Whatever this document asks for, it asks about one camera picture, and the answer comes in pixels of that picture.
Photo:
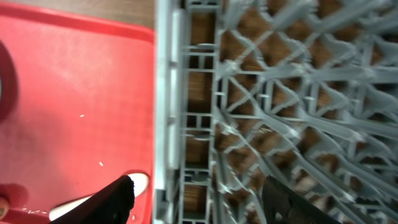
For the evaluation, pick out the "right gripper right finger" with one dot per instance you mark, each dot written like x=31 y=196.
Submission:
x=283 y=205

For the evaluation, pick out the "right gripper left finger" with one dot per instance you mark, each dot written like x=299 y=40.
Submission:
x=111 y=205

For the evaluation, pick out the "white plastic spoon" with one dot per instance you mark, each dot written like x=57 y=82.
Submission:
x=141 y=182

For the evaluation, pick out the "grey dishwasher rack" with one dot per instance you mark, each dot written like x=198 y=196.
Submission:
x=303 y=91

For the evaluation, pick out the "red serving tray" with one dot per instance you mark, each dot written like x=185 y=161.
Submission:
x=77 y=107

